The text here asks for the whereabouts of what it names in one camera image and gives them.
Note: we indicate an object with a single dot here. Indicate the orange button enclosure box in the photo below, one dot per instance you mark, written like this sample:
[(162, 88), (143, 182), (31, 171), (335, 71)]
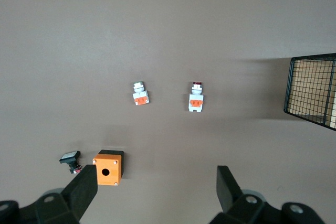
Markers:
[(113, 175)]

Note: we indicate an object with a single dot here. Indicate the orange white part on table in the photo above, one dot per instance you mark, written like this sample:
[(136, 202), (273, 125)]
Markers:
[(140, 94)]

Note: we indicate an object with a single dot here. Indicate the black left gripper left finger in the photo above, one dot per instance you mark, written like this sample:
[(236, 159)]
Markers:
[(78, 190)]

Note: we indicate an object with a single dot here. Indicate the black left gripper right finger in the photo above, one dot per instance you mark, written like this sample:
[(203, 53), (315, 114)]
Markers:
[(228, 190)]

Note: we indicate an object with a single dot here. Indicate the brown table cover sheet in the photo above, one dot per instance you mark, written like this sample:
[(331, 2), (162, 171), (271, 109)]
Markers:
[(78, 37)]

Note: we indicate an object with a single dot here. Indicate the orange white part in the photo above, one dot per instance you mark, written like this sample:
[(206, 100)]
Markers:
[(140, 94), (196, 98)]

